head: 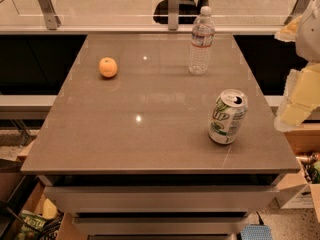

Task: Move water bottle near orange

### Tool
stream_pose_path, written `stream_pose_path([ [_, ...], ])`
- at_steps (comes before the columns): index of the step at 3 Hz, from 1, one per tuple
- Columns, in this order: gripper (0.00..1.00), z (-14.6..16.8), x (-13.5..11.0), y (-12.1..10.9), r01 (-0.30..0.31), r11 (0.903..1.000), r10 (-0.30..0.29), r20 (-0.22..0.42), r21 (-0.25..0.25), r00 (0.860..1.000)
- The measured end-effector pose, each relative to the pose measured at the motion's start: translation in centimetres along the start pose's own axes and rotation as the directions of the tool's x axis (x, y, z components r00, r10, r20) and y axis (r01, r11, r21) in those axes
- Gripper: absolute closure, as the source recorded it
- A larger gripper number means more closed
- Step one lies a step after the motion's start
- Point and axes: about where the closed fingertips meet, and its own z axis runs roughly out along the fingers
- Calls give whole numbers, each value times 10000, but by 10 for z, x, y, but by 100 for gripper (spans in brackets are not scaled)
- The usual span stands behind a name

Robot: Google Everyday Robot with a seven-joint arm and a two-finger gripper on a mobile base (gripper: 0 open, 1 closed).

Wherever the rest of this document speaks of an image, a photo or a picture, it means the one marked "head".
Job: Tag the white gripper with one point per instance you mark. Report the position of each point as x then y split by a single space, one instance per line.
309 37

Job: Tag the clear plastic water bottle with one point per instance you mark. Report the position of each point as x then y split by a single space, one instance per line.
201 42

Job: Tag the green white soda can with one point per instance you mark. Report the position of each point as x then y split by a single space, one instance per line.
228 114

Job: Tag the black office chair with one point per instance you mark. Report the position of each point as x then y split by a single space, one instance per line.
188 11

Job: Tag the cardboard box right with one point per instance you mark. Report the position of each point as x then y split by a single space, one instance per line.
297 192

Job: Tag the cardboard box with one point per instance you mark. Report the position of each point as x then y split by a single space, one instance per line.
297 192
27 195

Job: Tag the blue perforated basket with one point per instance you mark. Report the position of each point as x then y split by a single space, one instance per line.
256 232

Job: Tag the orange fruit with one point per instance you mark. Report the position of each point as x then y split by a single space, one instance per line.
108 67

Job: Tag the upper white drawer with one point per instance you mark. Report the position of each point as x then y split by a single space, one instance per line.
161 198

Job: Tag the white drawer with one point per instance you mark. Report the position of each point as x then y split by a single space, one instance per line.
161 198
160 226

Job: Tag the lower white drawer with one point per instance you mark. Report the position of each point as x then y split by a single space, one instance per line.
160 226

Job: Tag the yellow object in box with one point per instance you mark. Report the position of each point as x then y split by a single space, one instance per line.
49 210

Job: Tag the cardboard box left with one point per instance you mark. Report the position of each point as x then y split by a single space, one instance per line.
27 195

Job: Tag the green snack bag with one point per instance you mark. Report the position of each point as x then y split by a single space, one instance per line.
32 226

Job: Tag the right metal railing bracket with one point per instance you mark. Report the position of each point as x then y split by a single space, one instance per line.
299 7

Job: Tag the metal railing bracket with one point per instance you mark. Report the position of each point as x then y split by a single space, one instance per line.
173 14
299 7
51 18

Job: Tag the middle metal railing bracket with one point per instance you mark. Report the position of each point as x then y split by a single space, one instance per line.
173 14

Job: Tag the left metal railing bracket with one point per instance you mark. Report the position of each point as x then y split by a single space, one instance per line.
51 18

